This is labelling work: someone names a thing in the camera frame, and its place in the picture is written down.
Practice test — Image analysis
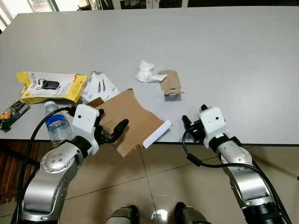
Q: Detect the yellow power bank package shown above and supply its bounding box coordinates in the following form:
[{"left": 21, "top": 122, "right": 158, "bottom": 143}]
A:
[{"left": 16, "top": 71, "right": 88, "bottom": 105}]

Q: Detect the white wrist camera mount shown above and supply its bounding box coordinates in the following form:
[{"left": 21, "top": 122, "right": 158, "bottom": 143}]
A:
[
  {"left": 72, "top": 104, "right": 101, "bottom": 155},
  {"left": 197, "top": 106, "right": 228, "bottom": 141}
]

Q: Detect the dark green snack packet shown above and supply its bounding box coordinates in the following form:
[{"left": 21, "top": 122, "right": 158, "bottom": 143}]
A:
[{"left": 0, "top": 99, "right": 31, "bottom": 132}]

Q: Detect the large brown cardboard sheet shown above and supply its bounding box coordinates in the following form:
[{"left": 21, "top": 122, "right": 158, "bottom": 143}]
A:
[{"left": 88, "top": 88, "right": 173, "bottom": 158}]

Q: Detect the crumpled white tissue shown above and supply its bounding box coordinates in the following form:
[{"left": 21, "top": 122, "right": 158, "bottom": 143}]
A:
[{"left": 136, "top": 60, "right": 168, "bottom": 84}]

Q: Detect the reddish brown wooden furniture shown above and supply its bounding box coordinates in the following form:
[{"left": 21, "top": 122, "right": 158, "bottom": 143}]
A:
[{"left": 0, "top": 139, "right": 50, "bottom": 206}]

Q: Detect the clear bottle with blue label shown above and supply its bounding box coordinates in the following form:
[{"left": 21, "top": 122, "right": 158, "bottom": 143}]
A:
[{"left": 44, "top": 101, "right": 73, "bottom": 148}]

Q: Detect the small brown cardboard piece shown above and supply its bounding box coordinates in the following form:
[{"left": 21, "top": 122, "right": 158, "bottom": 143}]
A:
[{"left": 158, "top": 70, "right": 185, "bottom": 97}]

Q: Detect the robot right leg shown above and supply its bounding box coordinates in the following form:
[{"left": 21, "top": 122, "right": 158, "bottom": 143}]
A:
[{"left": 174, "top": 202, "right": 214, "bottom": 224}]

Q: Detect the white cable package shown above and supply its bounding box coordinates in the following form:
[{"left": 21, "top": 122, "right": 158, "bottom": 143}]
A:
[{"left": 81, "top": 71, "right": 120, "bottom": 104}]

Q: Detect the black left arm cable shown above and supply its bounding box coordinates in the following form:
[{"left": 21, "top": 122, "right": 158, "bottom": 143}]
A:
[{"left": 10, "top": 106, "right": 75, "bottom": 224}]

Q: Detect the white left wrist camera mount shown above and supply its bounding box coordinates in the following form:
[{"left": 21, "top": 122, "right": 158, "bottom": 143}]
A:
[{"left": 72, "top": 104, "right": 101, "bottom": 155}]

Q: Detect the robot leg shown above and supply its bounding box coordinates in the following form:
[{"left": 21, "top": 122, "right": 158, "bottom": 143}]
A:
[
  {"left": 106, "top": 205, "right": 140, "bottom": 224},
  {"left": 174, "top": 202, "right": 214, "bottom": 224}
]

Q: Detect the robot left leg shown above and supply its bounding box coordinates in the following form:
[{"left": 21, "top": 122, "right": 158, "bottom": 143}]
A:
[{"left": 106, "top": 205, "right": 140, "bottom": 224}]

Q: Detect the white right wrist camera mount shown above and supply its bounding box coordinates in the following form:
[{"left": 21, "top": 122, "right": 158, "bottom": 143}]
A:
[{"left": 197, "top": 106, "right": 228, "bottom": 141}]

